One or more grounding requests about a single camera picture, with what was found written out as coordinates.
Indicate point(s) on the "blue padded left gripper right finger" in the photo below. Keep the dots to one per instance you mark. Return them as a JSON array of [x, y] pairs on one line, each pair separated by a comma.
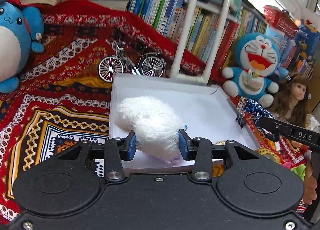
[[200, 150]]

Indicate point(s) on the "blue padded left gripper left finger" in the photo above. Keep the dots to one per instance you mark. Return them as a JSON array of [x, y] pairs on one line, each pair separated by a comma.
[[117, 150]]

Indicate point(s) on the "white fluffy plush toy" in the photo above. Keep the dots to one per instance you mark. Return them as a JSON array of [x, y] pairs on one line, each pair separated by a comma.
[[155, 124]]

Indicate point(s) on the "person's hand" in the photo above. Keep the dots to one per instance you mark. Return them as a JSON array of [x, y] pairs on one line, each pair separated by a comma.
[[310, 185]]

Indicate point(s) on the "blue patterned fabric scrunchie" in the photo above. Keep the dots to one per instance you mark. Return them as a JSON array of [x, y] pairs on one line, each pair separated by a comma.
[[256, 111]]

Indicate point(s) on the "brown haired doll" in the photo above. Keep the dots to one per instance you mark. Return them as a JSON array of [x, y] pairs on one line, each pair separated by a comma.
[[291, 100]]

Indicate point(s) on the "black binder clip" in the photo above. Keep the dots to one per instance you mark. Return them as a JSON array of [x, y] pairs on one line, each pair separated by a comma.
[[241, 120]]

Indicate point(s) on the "white shallow cardboard tray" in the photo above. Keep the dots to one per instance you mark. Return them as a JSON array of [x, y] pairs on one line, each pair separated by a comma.
[[205, 110]]

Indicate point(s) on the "green fabric scrunchie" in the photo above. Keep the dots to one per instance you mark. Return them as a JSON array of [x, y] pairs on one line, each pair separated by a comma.
[[299, 171]]

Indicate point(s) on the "Doraemon plush toy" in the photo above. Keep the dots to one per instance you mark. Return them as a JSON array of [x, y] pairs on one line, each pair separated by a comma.
[[258, 72]]

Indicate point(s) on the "miniature metal bicycle model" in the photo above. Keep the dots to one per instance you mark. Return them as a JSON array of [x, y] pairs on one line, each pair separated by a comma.
[[150, 64]]

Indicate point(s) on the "blue cardboard toy box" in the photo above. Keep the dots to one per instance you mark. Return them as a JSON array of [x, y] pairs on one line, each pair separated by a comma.
[[307, 35]]

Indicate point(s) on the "red plastic basket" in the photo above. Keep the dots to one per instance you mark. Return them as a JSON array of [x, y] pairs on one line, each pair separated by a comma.
[[280, 20]]

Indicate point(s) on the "red patterned blanket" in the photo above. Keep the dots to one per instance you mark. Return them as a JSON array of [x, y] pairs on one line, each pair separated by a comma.
[[56, 127]]

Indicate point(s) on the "blue round plush toy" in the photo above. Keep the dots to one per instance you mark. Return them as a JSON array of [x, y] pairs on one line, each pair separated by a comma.
[[22, 28]]

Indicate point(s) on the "row of upright books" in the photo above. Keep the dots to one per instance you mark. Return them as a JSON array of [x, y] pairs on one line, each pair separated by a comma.
[[200, 22]]

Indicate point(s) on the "white PVC pipe frame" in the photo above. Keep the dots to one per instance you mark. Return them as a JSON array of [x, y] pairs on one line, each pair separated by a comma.
[[199, 29]]

